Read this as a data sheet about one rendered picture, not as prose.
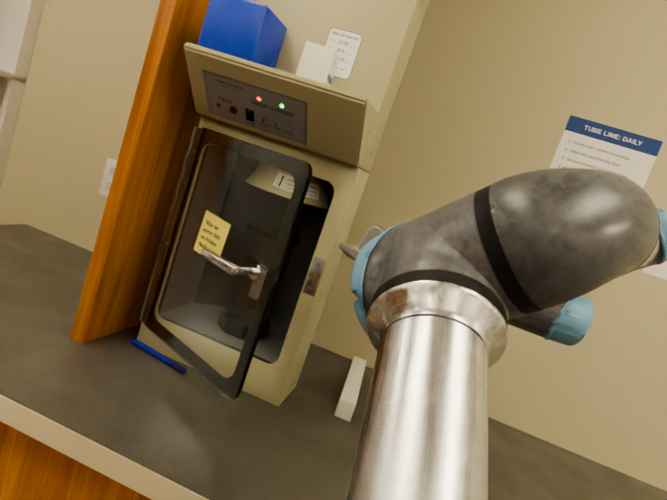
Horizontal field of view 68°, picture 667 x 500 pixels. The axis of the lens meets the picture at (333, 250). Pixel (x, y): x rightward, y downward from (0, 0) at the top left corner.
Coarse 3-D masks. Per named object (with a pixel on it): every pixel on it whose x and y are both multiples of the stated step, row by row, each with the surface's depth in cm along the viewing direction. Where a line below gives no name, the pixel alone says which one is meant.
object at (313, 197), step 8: (312, 176) 94; (312, 184) 94; (320, 184) 95; (328, 184) 98; (312, 192) 93; (320, 192) 95; (328, 192) 98; (304, 200) 92; (312, 200) 93; (320, 200) 95; (328, 200) 98; (328, 208) 97
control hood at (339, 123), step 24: (192, 48) 80; (192, 72) 83; (216, 72) 81; (240, 72) 79; (264, 72) 77; (288, 72) 77; (312, 96) 77; (336, 96) 75; (360, 96) 74; (312, 120) 80; (336, 120) 78; (360, 120) 77; (312, 144) 84; (336, 144) 82; (360, 144) 80
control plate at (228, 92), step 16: (208, 80) 83; (224, 80) 82; (208, 96) 86; (224, 96) 84; (240, 96) 83; (272, 96) 80; (288, 96) 79; (224, 112) 87; (240, 112) 85; (256, 112) 84; (272, 112) 82; (288, 112) 81; (304, 112) 80; (256, 128) 87; (272, 128) 85; (304, 128) 82; (304, 144) 85
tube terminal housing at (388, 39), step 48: (288, 0) 87; (336, 0) 85; (384, 0) 83; (288, 48) 88; (384, 48) 84; (384, 96) 85; (288, 144) 89; (336, 192) 88; (336, 240) 90; (144, 336) 99; (288, 336) 92; (288, 384) 95
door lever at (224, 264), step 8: (208, 248) 80; (208, 256) 78; (216, 256) 77; (216, 264) 76; (224, 264) 75; (232, 264) 75; (256, 264) 78; (232, 272) 74; (240, 272) 75; (248, 272) 76; (256, 272) 78
